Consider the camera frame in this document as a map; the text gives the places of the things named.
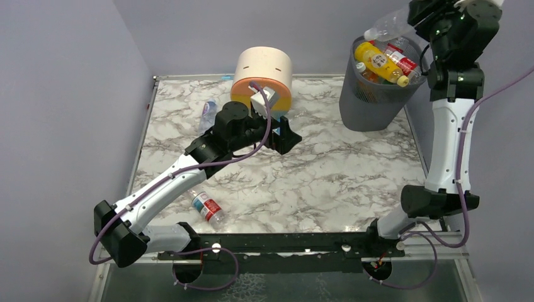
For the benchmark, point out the cream pastel drawer cabinet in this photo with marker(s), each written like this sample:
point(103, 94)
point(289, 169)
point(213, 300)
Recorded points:
point(268, 67)

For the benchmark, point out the orange drink bottle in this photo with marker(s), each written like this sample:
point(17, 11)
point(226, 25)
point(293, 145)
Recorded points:
point(366, 73)

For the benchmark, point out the yellow juice bottle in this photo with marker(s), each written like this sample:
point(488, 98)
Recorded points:
point(380, 64)

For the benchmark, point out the grey mesh waste bin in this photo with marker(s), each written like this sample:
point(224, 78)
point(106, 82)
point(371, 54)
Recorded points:
point(370, 106)

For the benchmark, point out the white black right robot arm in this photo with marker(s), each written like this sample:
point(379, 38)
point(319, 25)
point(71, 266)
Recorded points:
point(456, 82)

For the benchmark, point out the clear bottle purple label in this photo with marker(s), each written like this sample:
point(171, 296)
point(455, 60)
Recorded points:
point(207, 119)

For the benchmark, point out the red cap bottle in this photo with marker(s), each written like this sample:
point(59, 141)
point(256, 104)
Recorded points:
point(395, 45)
point(209, 210)
point(410, 69)

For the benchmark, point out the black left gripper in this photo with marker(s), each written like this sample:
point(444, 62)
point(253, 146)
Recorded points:
point(278, 136)

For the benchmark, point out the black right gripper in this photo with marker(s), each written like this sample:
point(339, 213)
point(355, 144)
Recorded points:
point(420, 11)

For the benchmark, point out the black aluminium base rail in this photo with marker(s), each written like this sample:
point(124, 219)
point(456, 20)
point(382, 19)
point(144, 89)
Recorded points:
point(258, 253)

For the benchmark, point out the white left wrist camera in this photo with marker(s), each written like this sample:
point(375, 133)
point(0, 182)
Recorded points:
point(260, 100)

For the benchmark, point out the clear bottle white blue cap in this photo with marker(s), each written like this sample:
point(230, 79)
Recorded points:
point(389, 27)

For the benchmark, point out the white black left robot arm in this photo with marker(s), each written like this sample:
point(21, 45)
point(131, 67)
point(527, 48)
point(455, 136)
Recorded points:
point(167, 191)

